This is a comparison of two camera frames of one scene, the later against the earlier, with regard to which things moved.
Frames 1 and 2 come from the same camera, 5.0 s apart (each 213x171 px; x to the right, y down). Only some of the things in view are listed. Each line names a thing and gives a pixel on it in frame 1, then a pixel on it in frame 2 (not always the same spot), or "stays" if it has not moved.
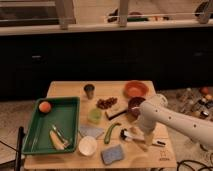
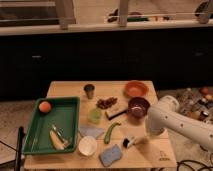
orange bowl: [136, 89] stays
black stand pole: [21, 134] stays
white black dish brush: [127, 135] → [132, 140]
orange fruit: [44, 106] stays
